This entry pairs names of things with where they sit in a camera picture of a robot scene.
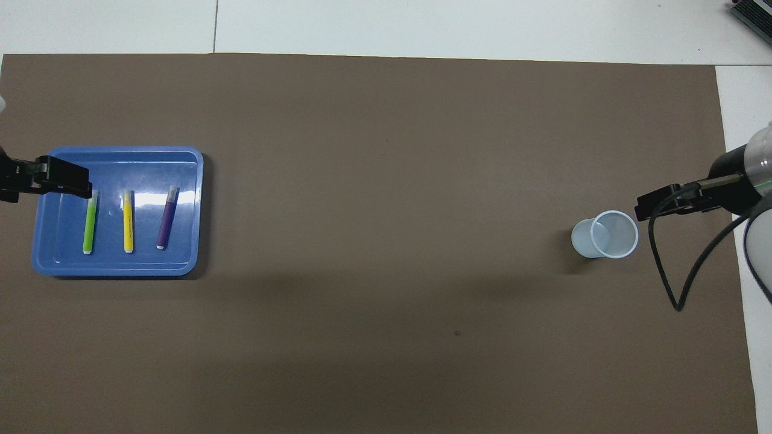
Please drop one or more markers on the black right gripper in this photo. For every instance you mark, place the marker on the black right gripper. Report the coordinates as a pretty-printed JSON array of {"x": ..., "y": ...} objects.
[{"x": 733, "y": 181}]

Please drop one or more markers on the green pen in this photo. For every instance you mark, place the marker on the green pen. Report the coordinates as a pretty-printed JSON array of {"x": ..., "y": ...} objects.
[{"x": 90, "y": 226}]

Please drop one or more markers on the yellow pen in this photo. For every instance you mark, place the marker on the yellow pen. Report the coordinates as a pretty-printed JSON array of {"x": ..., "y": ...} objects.
[{"x": 128, "y": 229}]

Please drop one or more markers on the purple pen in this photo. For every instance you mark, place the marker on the purple pen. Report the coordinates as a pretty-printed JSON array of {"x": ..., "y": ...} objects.
[{"x": 166, "y": 223}]

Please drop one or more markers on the blue plastic tray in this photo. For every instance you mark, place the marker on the blue plastic tray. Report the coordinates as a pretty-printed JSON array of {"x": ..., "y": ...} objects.
[{"x": 181, "y": 259}]

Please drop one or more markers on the translucent plastic cup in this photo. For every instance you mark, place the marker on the translucent plastic cup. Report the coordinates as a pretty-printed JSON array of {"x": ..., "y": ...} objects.
[{"x": 582, "y": 241}]

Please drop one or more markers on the grey ribbed device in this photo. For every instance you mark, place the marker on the grey ribbed device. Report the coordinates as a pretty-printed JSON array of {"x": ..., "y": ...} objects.
[{"x": 754, "y": 18}]

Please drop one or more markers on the brown table mat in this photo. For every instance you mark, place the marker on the brown table mat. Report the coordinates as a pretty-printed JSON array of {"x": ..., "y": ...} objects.
[{"x": 386, "y": 181}]

